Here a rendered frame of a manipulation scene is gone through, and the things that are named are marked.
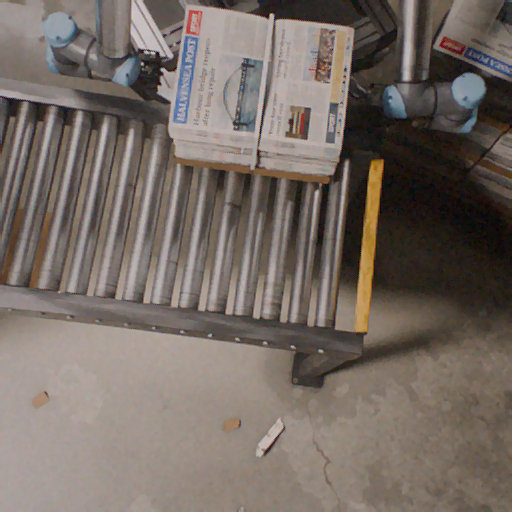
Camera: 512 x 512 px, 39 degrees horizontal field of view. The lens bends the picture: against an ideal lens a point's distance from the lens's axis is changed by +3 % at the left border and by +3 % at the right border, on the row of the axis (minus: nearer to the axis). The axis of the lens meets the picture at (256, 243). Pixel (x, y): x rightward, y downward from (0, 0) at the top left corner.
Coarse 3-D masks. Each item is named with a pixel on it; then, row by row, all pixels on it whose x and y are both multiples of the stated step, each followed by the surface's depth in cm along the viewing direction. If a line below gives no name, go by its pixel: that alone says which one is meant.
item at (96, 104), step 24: (0, 96) 173; (24, 96) 173; (48, 96) 173; (72, 96) 173; (96, 96) 174; (96, 120) 178; (120, 120) 175; (144, 120) 173; (168, 120) 173; (360, 144) 174; (360, 168) 185
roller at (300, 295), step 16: (304, 192) 171; (320, 192) 171; (304, 208) 170; (304, 224) 168; (304, 240) 167; (304, 256) 166; (304, 272) 165; (304, 288) 164; (304, 304) 163; (288, 320) 163; (304, 320) 163
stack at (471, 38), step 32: (480, 0) 183; (448, 32) 180; (480, 32) 180; (448, 64) 183; (480, 64) 178; (416, 128) 218; (480, 128) 202; (384, 160) 246; (416, 160) 237; (448, 160) 228; (480, 160) 218; (448, 192) 246; (480, 192) 236
